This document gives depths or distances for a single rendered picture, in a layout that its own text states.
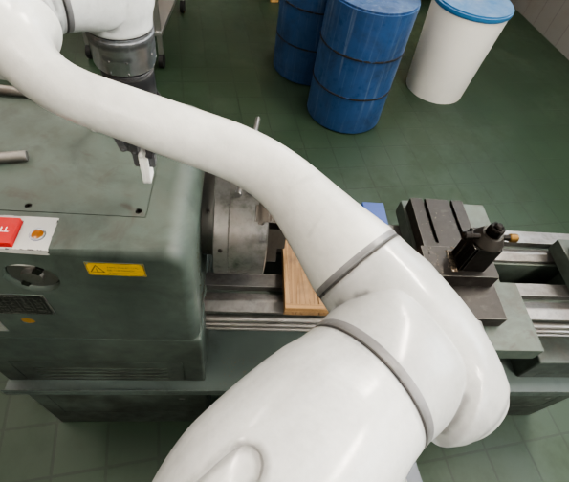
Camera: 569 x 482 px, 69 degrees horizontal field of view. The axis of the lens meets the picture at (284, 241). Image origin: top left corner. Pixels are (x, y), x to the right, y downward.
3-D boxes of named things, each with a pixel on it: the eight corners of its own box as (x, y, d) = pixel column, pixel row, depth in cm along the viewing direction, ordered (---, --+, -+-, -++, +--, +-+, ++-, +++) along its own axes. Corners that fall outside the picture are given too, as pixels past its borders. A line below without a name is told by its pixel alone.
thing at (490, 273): (422, 284, 115) (428, 274, 111) (413, 254, 121) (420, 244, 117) (491, 287, 117) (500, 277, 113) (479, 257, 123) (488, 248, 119)
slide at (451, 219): (437, 325, 113) (445, 317, 110) (404, 206, 139) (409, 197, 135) (499, 326, 115) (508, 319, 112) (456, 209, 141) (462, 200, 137)
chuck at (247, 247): (226, 297, 109) (229, 210, 86) (230, 214, 130) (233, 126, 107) (260, 298, 110) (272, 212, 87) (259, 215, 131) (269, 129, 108)
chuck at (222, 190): (212, 297, 108) (211, 209, 85) (220, 213, 129) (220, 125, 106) (226, 297, 109) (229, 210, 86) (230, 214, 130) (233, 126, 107)
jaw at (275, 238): (251, 219, 112) (250, 255, 119) (252, 229, 108) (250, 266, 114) (293, 222, 114) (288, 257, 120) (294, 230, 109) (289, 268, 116)
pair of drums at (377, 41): (344, 49, 380) (372, -65, 310) (390, 134, 313) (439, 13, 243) (266, 48, 364) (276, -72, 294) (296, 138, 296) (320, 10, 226)
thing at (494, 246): (477, 251, 105) (483, 245, 102) (468, 227, 110) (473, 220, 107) (507, 253, 106) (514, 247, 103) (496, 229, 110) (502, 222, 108)
